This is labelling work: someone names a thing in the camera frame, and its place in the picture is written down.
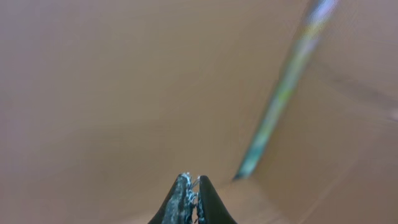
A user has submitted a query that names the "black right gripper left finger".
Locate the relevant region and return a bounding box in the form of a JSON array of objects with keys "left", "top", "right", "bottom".
[{"left": 148, "top": 173, "right": 195, "bottom": 224}]

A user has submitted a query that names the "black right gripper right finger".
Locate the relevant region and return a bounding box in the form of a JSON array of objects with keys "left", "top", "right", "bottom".
[{"left": 197, "top": 175, "right": 237, "bottom": 224}]

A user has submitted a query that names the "brown cardboard back panel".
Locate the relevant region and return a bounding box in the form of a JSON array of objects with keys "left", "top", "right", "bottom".
[{"left": 1, "top": 1, "right": 397, "bottom": 223}]

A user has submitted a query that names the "blue-green patterned strip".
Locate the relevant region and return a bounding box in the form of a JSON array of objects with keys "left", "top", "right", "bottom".
[{"left": 233, "top": 0, "right": 339, "bottom": 180}]

